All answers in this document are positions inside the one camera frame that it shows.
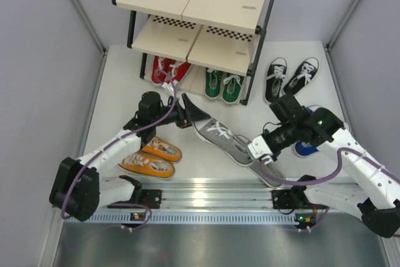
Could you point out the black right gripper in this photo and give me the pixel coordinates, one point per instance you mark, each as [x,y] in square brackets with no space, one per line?
[275,154]

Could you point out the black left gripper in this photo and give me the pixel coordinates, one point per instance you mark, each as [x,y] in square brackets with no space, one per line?
[191,112]

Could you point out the grey sneaker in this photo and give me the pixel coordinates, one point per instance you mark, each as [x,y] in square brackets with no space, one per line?
[220,136]
[261,170]

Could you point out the green sneaker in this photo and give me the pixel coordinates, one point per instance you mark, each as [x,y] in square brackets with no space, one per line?
[232,88]
[213,80]

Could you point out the red sneaker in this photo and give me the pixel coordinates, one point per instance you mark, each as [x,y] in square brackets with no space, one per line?
[177,70]
[160,70]

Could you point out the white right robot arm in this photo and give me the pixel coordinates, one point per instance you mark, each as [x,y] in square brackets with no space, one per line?
[359,186]

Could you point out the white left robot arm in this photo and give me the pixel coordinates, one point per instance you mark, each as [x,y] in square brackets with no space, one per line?
[79,188]

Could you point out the beige three-tier shoe shelf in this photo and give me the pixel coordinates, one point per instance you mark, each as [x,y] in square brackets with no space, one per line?
[225,35]

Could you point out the blue sneaker right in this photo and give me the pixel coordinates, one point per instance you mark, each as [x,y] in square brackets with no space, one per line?
[304,150]

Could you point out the blue sneaker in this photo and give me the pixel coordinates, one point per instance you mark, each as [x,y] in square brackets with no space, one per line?
[304,150]
[311,110]

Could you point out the blue sneaker left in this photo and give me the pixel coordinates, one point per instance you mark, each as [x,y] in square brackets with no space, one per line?
[311,110]

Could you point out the orange sneaker upper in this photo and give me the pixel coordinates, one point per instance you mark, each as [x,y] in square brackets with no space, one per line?
[164,150]

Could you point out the orange sneaker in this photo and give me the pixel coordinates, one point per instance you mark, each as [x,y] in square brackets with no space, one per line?
[164,150]
[148,165]

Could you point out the black sneaker left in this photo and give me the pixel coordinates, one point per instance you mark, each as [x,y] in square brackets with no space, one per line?
[275,75]

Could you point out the black sneaker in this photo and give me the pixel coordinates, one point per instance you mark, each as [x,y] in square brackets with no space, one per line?
[275,75]
[302,76]

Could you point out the orange sneaker lower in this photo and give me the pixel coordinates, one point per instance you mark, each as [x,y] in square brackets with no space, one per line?
[148,165]

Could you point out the black sneaker right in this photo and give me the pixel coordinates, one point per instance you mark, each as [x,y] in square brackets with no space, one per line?
[302,76]

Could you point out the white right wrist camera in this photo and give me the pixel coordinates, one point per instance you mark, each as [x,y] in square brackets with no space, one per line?
[259,150]

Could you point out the aluminium mounting rail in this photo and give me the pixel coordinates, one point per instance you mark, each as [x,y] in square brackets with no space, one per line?
[159,201]

